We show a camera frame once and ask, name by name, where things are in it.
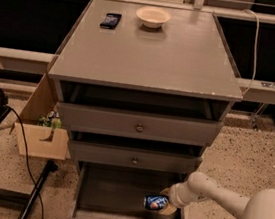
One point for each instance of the white bowl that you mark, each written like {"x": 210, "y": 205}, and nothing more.
{"x": 153, "y": 17}

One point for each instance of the grey top drawer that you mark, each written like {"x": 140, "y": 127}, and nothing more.
{"x": 141, "y": 125}

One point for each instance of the grey bottom drawer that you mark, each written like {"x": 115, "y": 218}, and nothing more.
{"x": 113, "y": 192}

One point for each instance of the grey drawer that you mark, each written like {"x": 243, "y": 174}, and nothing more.
{"x": 137, "y": 158}
{"x": 113, "y": 192}
{"x": 141, "y": 125}

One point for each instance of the blue pepsi can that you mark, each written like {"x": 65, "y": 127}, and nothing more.
{"x": 155, "y": 202}

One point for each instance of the grey drawer cabinet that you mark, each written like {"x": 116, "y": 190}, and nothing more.
{"x": 180, "y": 70}

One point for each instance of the wooden box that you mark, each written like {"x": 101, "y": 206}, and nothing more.
{"x": 35, "y": 136}

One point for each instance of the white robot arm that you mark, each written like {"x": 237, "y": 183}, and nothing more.
{"x": 200, "y": 187}

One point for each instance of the dark blue snack packet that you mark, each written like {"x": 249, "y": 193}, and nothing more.
{"x": 111, "y": 21}

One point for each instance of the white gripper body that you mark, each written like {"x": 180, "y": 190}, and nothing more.
{"x": 176, "y": 194}

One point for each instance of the green snack bags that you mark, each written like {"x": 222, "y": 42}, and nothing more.
{"x": 50, "y": 120}

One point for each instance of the grey middle drawer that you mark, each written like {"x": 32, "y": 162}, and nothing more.
{"x": 137, "y": 158}

